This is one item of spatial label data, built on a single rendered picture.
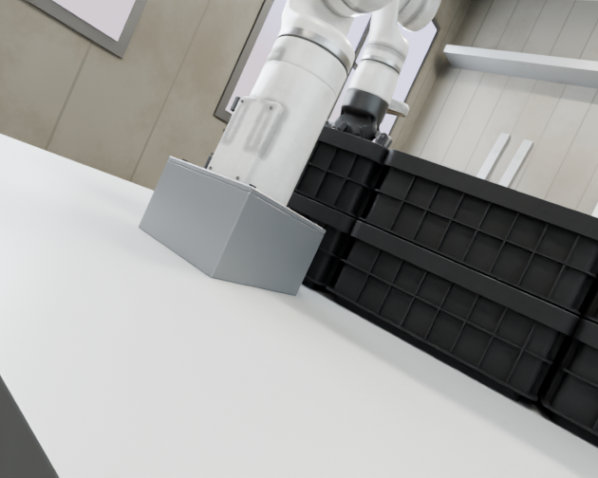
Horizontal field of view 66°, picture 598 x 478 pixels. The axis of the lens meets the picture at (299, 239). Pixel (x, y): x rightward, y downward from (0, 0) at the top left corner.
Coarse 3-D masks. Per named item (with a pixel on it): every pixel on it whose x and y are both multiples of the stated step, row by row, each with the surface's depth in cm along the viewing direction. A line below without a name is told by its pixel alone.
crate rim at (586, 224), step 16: (384, 160) 65; (400, 160) 63; (416, 160) 62; (432, 176) 61; (448, 176) 60; (464, 176) 59; (464, 192) 59; (480, 192) 58; (496, 192) 57; (512, 192) 56; (512, 208) 56; (528, 208) 55; (544, 208) 54; (560, 208) 54; (560, 224) 53; (576, 224) 53; (592, 224) 52
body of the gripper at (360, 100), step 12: (348, 96) 76; (360, 96) 75; (372, 96) 74; (348, 108) 76; (360, 108) 75; (372, 108) 75; (384, 108) 76; (336, 120) 80; (348, 120) 78; (360, 120) 77; (372, 120) 76; (348, 132) 78; (372, 132) 76
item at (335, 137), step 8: (232, 104) 79; (328, 128) 69; (320, 136) 70; (328, 136) 69; (336, 136) 68; (344, 136) 68; (352, 136) 67; (336, 144) 68; (344, 144) 68; (352, 144) 67; (360, 144) 66; (368, 144) 66; (376, 144) 65; (352, 152) 67; (360, 152) 66; (368, 152) 66; (376, 152) 65; (384, 152) 66; (376, 160) 66; (384, 168) 68
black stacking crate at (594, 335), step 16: (576, 336) 52; (592, 336) 50; (560, 352) 63; (576, 352) 53; (592, 352) 51; (560, 368) 53; (576, 368) 51; (592, 368) 51; (544, 384) 64; (560, 384) 53; (576, 384) 51; (592, 384) 50; (544, 400) 54; (560, 400) 52; (576, 400) 51; (592, 400) 50; (560, 416) 52; (576, 416) 51; (592, 416) 50; (576, 432) 51; (592, 432) 49
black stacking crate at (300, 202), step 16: (208, 160) 79; (304, 208) 69; (320, 208) 68; (320, 224) 68; (336, 224) 66; (352, 224) 66; (336, 240) 67; (352, 240) 72; (320, 256) 68; (336, 256) 67; (320, 272) 67; (336, 272) 72; (320, 288) 71
